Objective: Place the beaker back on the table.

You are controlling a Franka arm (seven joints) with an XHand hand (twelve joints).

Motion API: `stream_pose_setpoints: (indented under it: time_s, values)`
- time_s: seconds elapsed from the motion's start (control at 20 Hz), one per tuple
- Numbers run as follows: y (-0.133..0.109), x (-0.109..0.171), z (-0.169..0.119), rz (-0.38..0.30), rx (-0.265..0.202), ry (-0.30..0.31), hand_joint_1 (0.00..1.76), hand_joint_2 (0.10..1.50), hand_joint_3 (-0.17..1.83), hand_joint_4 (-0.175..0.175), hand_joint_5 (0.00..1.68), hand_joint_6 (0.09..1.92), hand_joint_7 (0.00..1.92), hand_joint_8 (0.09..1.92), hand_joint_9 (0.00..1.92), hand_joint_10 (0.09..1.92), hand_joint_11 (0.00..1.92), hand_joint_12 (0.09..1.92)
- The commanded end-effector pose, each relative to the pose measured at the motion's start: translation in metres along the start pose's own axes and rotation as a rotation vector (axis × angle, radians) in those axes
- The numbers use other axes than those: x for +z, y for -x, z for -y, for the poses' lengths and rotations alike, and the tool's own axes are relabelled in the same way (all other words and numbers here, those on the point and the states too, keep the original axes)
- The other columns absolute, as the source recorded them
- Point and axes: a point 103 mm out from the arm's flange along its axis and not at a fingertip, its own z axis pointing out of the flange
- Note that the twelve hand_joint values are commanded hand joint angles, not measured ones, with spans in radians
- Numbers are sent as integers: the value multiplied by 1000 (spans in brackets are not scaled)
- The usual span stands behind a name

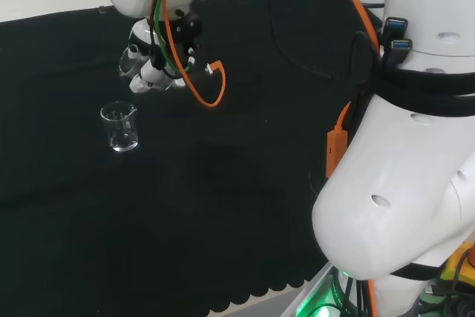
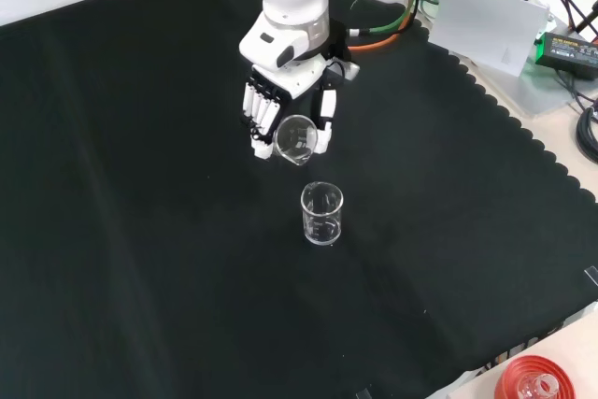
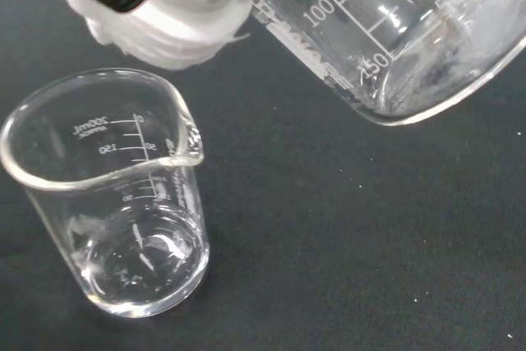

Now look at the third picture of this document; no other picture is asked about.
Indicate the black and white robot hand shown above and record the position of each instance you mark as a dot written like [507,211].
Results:
[176,34]

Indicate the black table cloth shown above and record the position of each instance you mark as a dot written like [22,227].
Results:
[328,223]

